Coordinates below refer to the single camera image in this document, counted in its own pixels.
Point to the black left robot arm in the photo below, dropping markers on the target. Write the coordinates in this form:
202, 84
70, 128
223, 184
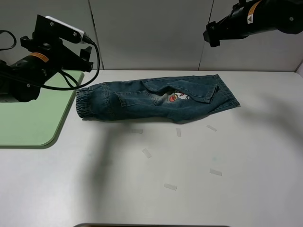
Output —
23, 80

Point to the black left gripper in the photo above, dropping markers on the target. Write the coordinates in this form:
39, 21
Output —
52, 47

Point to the clear tape strip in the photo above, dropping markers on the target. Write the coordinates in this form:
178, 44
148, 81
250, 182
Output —
137, 131
178, 130
215, 172
146, 153
171, 187
212, 128

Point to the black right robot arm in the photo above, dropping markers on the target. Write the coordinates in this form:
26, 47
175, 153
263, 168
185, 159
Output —
254, 17

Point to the blue children's denim shorts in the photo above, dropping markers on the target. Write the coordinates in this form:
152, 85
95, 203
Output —
179, 99

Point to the light green plastic tray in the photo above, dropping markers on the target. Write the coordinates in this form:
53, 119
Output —
35, 123

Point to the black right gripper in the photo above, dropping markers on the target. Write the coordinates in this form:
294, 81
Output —
222, 30

